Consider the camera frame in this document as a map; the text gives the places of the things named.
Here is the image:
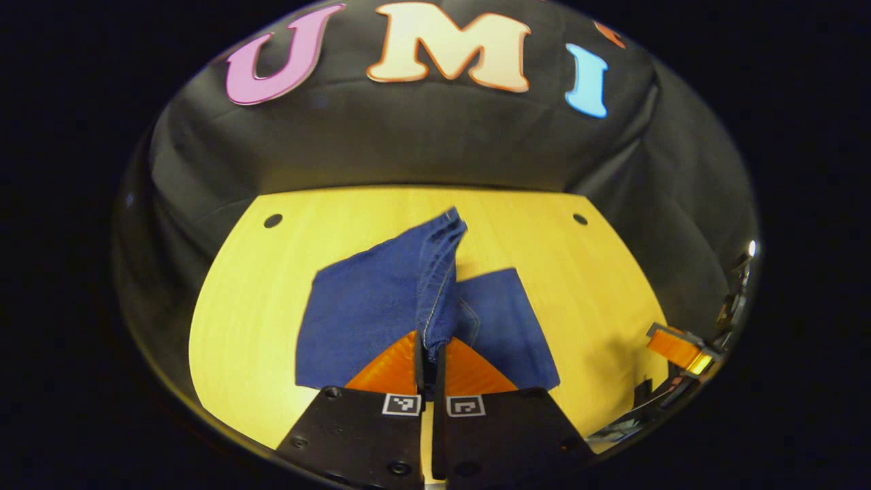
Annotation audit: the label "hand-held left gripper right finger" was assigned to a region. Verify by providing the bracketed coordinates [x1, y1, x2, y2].
[432, 336, 594, 483]

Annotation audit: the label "blue denim jeans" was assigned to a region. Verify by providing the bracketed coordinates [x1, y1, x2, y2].
[294, 207, 561, 392]

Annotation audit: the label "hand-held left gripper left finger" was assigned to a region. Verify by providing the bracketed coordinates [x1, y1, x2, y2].
[274, 330, 426, 489]

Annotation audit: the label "black backdrop cloth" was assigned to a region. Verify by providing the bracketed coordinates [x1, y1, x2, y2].
[112, 0, 761, 423]

